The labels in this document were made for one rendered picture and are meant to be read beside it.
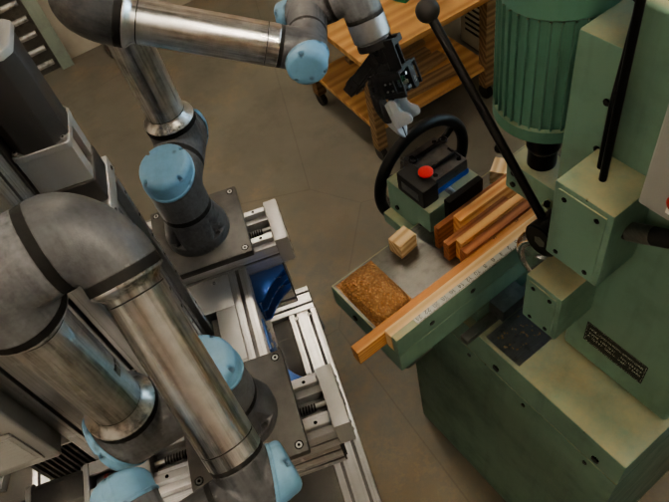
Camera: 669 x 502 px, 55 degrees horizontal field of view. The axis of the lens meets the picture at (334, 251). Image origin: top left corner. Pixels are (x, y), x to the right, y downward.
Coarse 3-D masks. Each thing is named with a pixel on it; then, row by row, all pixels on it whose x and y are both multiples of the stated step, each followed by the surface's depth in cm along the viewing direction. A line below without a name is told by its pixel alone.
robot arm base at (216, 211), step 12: (216, 204) 149; (204, 216) 143; (216, 216) 146; (168, 228) 145; (180, 228) 142; (192, 228) 143; (204, 228) 144; (216, 228) 148; (228, 228) 151; (168, 240) 148; (180, 240) 145; (192, 240) 144; (204, 240) 145; (216, 240) 147; (180, 252) 148; (192, 252) 146; (204, 252) 147
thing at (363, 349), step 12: (516, 228) 122; (492, 240) 121; (480, 252) 120; (468, 264) 119; (444, 276) 118; (432, 288) 117; (420, 300) 116; (396, 312) 115; (384, 324) 114; (372, 336) 113; (384, 336) 114; (360, 348) 112; (372, 348) 114; (360, 360) 114
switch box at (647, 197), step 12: (660, 132) 66; (660, 144) 66; (660, 156) 67; (660, 168) 68; (648, 180) 71; (660, 180) 69; (648, 192) 72; (660, 192) 70; (648, 204) 73; (660, 204) 71
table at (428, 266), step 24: (384, 216) 140; (432, 240) 129; (384, 264) 127; (408, 264) 126; (432, 264) 125; (456, 264) 124; (336, 288) 126; (408, 288) 123; (504, 288) 125; (360, 312) 121; (456, 312) 118; (432, 336) 118; (408, 360) 118
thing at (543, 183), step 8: (520, 152) 116; (520, 160) 115; (528, 168) 113; (512, 176) 117; (528, 176) 113; (536, 176) 112; (544, 176) 112; (552, 176) 111; (512, 184) 118; (536, 184) 113; (544, 184) 111; (552, 184) 110; (520, 192) 118; (536, 192) 114; (544, 192) 112; (552, 192) 110; (544, 200) 113; (552, 200) 111
